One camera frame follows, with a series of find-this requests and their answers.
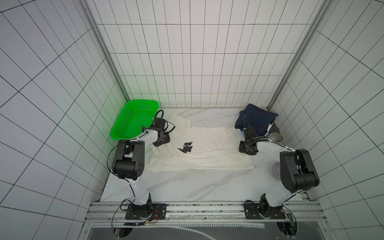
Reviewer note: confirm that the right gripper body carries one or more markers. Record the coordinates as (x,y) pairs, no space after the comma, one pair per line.
(248,147)

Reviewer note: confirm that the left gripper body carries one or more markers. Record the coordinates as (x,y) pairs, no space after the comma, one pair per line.
(163,139)

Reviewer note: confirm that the white t shirt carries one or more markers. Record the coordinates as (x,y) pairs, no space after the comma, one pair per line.
(194,148)

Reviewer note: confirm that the green plastic basket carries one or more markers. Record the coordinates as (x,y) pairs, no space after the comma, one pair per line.
(134,115)

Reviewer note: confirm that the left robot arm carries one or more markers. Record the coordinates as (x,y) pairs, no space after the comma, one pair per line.
(129,161)

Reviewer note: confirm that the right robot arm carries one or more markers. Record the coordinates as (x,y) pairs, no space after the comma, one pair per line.
(295,169)

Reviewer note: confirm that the ribbed white cup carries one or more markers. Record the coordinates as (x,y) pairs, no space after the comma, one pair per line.
(276,137)

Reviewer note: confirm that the folded navy t shirt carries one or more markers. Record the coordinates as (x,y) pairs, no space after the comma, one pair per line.
(257,117)

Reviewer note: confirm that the grey round dish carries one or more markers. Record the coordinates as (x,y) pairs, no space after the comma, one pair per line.
(275,170)

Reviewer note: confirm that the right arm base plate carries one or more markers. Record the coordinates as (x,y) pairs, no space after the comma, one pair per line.
(257,211)

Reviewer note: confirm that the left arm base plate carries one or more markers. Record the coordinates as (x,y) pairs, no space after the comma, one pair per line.
(149,212)

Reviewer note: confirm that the aluminium mounting rail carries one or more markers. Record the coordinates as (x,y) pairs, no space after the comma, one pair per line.
(199,214)

